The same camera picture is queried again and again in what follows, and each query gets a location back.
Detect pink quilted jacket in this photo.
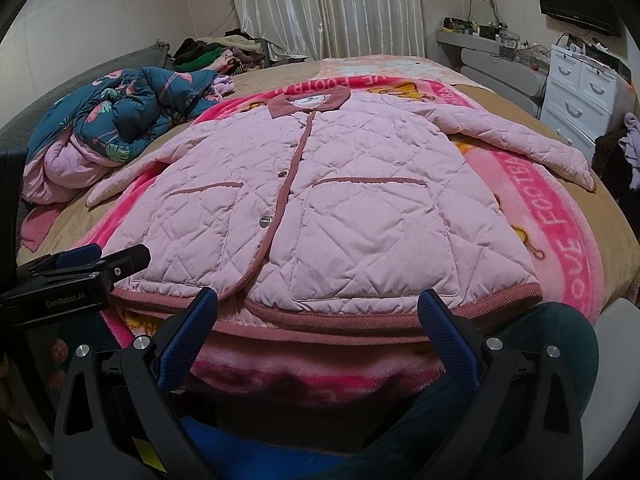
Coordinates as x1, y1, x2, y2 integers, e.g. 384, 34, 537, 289
87, 86, 596, 334

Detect white striped curtain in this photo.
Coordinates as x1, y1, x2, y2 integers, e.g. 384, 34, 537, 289
233, 0, 425, 61

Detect pink checkered kitty blanket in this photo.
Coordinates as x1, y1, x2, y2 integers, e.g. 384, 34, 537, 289
318, 54, 482, 88

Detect grey cluttered shelf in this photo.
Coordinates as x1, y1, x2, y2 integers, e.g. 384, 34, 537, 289
436, 16, 550, 118

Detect lilac clothes on chair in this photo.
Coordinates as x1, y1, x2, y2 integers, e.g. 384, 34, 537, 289
618, 113, 640, 191

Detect white drawer chest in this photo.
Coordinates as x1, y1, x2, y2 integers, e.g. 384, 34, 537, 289
540, 46, 636, 159

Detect tan bed sheet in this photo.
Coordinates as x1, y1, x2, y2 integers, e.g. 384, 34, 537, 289
17, 58, 639, 306

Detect pile of folded clothes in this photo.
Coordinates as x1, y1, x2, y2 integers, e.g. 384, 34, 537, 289
171, 29, 271, 75

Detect blue flamingo print duvet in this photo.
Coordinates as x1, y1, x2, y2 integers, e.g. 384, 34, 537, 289
23, 66, 234, 205

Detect grey bed headboard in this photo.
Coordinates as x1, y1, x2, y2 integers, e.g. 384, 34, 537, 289
0, 39, 174, 151

